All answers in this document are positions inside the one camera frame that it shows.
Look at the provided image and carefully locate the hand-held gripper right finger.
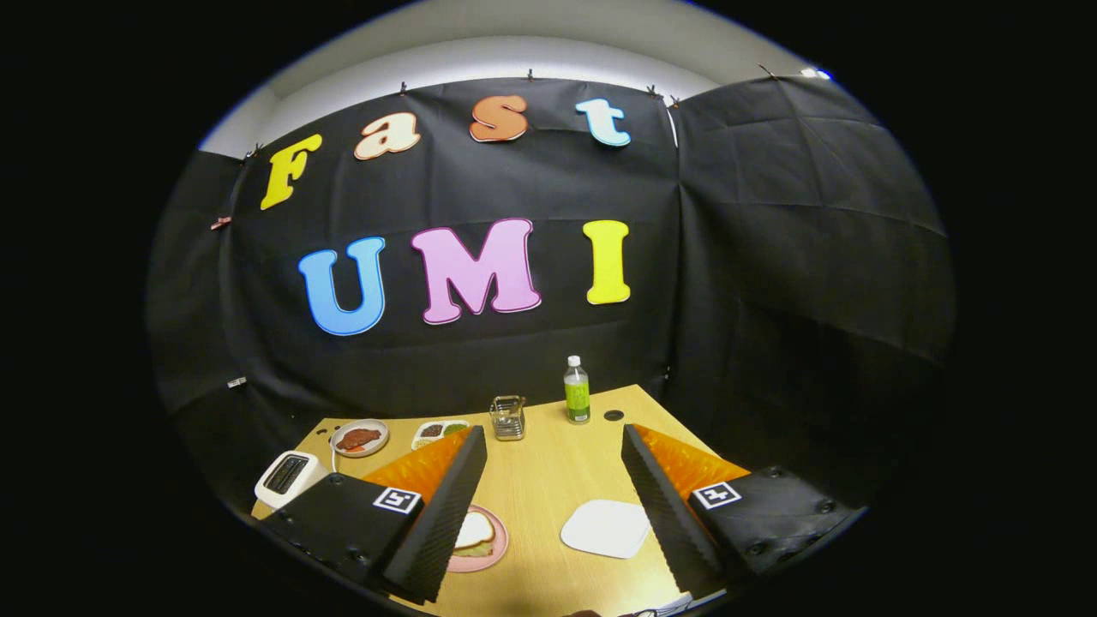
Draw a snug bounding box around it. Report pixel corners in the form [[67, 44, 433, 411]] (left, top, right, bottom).
[[621, 424, 866, 602]]

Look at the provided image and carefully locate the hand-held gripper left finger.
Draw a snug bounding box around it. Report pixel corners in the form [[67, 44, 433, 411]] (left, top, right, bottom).
[[261, 426, 488, 604]]

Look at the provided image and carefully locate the plain bread slice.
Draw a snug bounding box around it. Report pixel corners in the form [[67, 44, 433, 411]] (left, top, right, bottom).
[[454, 512, 496, 551]]

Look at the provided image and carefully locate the white square plate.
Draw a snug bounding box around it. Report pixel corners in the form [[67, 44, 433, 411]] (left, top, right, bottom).
[[560, 500, 652, 560]]

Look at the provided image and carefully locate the pink round plate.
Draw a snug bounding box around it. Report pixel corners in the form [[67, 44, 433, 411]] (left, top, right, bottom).
[[446, 504, 510, 573]]

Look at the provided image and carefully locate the white divided bean dish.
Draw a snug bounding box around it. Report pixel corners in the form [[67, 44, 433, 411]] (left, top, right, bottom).
[[411, 419, 471, 452]]

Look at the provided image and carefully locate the round white plate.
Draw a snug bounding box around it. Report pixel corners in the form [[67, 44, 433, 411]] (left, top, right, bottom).
[[330, 418, 391, 458]]

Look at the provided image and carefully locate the green label plastic bottle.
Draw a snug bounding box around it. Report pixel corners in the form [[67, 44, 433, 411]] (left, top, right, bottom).
[[563, 356, 591, 425]]

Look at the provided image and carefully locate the white toaster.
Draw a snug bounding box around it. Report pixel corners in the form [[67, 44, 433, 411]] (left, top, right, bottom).
[[255, 451, 331, 512]]

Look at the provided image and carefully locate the black backdrop cloth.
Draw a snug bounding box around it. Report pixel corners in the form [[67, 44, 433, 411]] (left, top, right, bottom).
[[146, 75, 956, 524]]

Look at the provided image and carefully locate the metal wire utensil holder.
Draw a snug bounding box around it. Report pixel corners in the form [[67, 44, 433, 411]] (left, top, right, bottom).
[[489, 395, 527, 441]]

